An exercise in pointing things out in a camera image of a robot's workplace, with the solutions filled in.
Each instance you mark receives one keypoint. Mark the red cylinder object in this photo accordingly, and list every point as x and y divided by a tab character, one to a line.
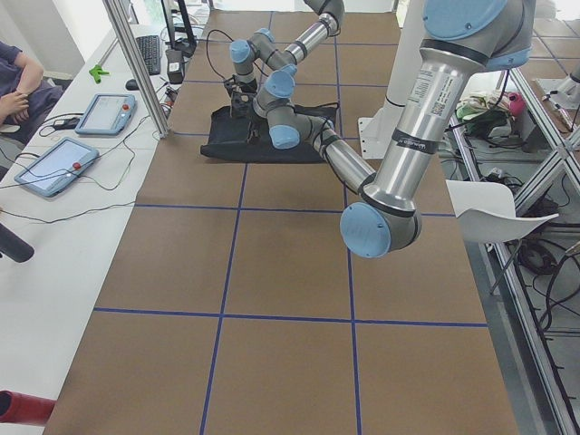
19	408

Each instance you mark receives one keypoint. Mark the black computer keyboard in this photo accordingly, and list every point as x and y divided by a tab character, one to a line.
149	46

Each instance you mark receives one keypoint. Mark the aluminium frame post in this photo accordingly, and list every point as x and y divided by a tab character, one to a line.
129	47

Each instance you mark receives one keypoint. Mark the upper blue teach pendant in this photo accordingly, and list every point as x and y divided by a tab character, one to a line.
107	114

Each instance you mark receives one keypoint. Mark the black t-shirt with logo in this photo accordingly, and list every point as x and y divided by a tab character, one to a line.
235	140

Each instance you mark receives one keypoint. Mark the pile of colourful cloths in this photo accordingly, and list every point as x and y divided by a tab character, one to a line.
490	115

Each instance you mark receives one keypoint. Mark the black power adapter box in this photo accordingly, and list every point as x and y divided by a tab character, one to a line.
175	66

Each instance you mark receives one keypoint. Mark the blue teach pendant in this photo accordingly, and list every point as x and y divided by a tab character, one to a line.
56	169
107	114

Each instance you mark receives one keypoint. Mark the aluminium side frame rack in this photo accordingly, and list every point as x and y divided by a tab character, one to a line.
530	284

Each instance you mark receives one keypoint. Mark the black foam handle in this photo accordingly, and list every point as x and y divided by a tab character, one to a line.
12	246

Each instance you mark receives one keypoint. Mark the black computer mouse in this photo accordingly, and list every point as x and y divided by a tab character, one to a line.
131	85

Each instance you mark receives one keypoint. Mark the seated person in purple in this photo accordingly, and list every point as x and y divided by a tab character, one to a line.
26	97

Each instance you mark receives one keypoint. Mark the lower blue teach pendant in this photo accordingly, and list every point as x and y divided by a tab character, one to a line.
56	169

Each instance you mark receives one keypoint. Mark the green plastic clamp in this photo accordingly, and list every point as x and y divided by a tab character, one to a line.
97	72

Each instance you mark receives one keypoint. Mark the white pedestal column base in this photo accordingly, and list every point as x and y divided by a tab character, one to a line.
375	133

